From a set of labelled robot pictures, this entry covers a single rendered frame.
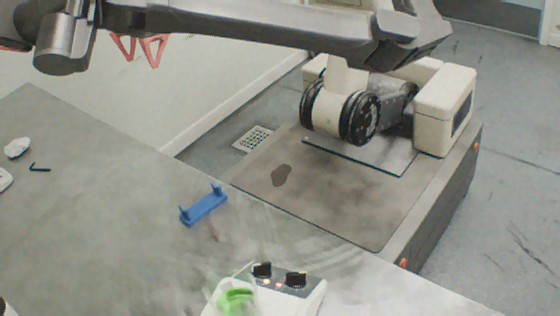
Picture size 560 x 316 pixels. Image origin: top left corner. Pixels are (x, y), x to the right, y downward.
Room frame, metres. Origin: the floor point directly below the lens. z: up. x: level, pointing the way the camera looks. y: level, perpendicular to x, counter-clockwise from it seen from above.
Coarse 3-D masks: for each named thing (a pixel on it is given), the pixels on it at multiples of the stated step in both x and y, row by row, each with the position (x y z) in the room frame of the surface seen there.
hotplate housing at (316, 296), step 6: (324, 282) 0.38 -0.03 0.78; (318, 288) 0.37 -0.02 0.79; (324, 288) 0.37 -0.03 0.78; (312, 294) 0.35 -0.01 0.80; (318, 294) 0.35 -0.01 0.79; (300, 300) 0.33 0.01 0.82; (306, 300) 0.33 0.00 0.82; (312, 300) 0.34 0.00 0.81; (318, 300) 0.35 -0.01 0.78; (300, 306) 0.32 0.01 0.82; (306, 306) 0.32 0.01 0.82; (312, 306) 0.33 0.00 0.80; (318, 306) 0.35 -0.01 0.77; (300, 312) 0.31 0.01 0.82; (306, 312) 0.32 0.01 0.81; (312, 312) 0.33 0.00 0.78
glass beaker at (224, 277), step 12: (228, 264) 0.34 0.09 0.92; (240, 264) 0.33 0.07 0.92; (216, 276) 0.33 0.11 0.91; (228, 276) 0.33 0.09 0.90; (240, 276) 0.33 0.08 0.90; (252, 276) 0.31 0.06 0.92; (204, 288) 0.31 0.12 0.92; (216, 288) 0.32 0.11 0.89; (228, 288) 0.33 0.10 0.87; (252, 288) 0.32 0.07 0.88; (216, 300) 0.32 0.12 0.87; (252, 300) 0.29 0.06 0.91; (216, 312) 0.28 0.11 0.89; (228, 312) 0.28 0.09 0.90; (240, 312) 0.28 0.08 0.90; (252, 312) 0.28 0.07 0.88
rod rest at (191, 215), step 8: (216, 192) 0.64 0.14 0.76; (224, 192) 0.64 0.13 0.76; (200, 200) 0.63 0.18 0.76; (208, 200) 0.63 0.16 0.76; (216, 200) 0.62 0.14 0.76; (224, 200) 0.63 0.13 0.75; (192, 208) 0.61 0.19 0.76; (200, 208) 0.61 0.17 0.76; (208, 208) 0.61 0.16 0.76; (184, 216) 0.59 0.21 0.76; (192, 216) 0.59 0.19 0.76; (200, 216) 0.59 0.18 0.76; (192, 224) 0.58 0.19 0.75
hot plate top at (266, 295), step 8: (264, 288) 0.35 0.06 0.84; (264, 296) 0.34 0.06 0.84; (272, 296) 0.33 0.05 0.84; (280, 296) 0.33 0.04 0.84; (288, 296) 0.33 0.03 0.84; (208, 304) 0.34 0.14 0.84; (264, 304) 0.32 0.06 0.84; (272, 304) 0.32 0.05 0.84; (280, 304) 0.32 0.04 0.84; (288, 304) 0.32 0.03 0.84; (296, 304) 0.31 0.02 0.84; (208, 312) 0.32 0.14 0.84; (264, 312) 0.31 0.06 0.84; (272, 312) 0.31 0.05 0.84; (280, 312) 0.31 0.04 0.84; (288, 312) 0.30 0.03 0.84; (296, 312) 0.30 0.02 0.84
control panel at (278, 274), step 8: (272, 272) 0.41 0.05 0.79; (280, 272) 0.41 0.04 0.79; (272, 280) 0.39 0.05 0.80; (280, 280) 0.38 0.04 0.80; (312, 280) 0.38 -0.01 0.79; (320, 280) 0.38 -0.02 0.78; (272, 288) 0.36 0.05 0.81; (280, 288) 0.36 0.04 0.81; (288, 288) 0.36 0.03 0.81; (304, 288) 0.36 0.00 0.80; (312, 288) 0.36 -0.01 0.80; (296, 296) 0.34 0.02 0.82; (304, 296) 0.34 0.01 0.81
